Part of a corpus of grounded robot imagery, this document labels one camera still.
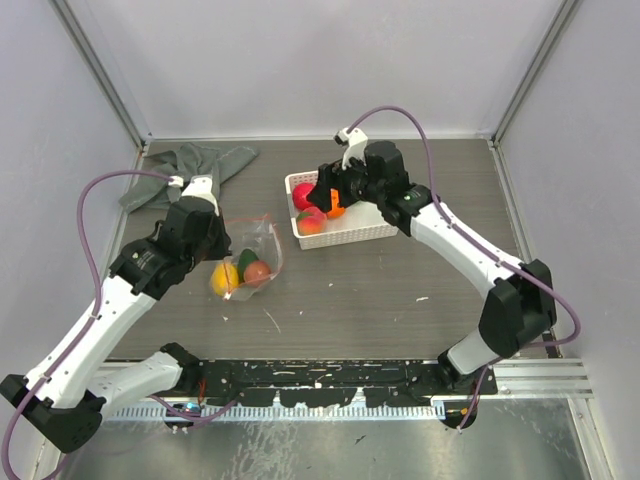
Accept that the pink peach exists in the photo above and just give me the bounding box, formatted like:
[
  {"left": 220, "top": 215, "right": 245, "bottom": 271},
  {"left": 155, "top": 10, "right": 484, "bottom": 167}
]
[{"left": 296, "top": 206, "right": 327, "bottom": 236}]

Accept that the brown passion fruit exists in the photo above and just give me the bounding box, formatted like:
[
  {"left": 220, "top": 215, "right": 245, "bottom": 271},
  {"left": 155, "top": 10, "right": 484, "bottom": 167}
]
[{"left": 243, "top": 260, "right": 272, "bottom": 288}]

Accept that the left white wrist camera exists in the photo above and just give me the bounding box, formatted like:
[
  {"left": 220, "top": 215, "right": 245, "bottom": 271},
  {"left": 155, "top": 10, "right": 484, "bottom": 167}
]
[{"left": 167, "top": 175, "right": 218, "bottom": 209}]

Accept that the grey cloth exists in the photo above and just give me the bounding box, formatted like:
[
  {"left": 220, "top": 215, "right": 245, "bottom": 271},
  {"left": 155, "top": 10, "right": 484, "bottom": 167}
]
[{"left": 119, "top": 143, "right": 260, "bottom": 213}]

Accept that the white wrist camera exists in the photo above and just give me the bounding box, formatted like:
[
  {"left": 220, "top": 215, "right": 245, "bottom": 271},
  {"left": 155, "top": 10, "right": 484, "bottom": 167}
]
[
  {"left": 167, "top": 175, "right": 218, "bottom": 209},
  {"left": 334, "top": 128, "right": 368, "bottom": 170}
]

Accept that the green avocado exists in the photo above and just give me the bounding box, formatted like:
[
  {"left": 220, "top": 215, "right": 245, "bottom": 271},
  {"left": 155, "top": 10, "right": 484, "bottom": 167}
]
[{"left": 237, "top": 248, "right": 259, "bottom": 276}]

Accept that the grey cable duct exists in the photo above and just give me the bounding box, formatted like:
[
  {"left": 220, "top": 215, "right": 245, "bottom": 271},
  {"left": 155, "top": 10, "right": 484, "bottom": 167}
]
[{"left": 110, "top": 400, "right": 446, "bottom": 423}]

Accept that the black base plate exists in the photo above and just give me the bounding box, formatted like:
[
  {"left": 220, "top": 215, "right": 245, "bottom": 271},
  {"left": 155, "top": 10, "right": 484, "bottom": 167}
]
[{"left": 142, "top": 357, "right": 499, "bottom": 409}]

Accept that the yellow lemon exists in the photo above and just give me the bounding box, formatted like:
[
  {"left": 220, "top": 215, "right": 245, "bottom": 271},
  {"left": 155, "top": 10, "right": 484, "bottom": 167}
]
[{"left": 210, "top": 262, "right": 240, "bottom": 297}]

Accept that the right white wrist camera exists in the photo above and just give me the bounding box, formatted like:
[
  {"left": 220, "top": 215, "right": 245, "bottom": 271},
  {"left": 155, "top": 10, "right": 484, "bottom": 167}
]
[{"left": 334, "top": 128, "right": 368, "bottom": 170}]

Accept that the orange fruit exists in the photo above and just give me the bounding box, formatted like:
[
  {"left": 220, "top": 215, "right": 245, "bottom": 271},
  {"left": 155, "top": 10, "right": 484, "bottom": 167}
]
[{"left": 326, "top": 189, "right": 346, "bottom": 220}]

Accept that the white plastic basket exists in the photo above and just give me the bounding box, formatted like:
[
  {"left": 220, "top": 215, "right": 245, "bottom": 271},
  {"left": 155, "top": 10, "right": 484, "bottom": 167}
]
[{"left": 284, "top": 171, "right": 398, "bottom": 250}]

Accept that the red apple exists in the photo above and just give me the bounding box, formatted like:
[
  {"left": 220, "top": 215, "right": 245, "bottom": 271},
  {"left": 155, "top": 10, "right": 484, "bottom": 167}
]
[{"left": 292, "top": 182, "right": 315, "bottom": 211}]

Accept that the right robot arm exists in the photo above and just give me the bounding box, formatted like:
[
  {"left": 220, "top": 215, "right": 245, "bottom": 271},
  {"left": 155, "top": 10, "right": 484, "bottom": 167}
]
[{"left": 309, "top": 141, "right": 557, "bottom": 394}]

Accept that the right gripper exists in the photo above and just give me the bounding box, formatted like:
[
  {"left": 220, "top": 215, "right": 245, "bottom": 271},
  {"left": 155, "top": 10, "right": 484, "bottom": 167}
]
[{"left": 306, "top": 151, "right": 384, "bottom": 214}]

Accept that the clear zip top bag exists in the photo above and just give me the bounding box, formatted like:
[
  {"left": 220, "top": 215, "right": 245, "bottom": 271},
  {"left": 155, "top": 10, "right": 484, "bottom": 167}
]
[{"left": 209, "top": 215, "right": 284, "bottom": 301}]

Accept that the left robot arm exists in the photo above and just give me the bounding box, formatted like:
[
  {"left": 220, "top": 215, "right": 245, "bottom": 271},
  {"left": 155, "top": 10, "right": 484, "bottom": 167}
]
[{"left": 1, "top": 195, "right": 231, "bottom": 454}]

